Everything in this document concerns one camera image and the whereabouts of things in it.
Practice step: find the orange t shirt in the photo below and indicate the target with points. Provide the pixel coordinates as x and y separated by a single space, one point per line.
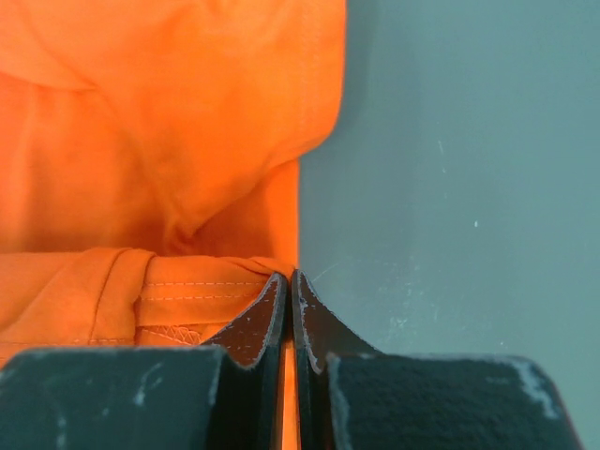
149 189

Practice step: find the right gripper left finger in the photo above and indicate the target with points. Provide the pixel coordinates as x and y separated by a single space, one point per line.
240 375

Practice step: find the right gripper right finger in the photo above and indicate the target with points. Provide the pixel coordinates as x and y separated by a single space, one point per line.
317 332

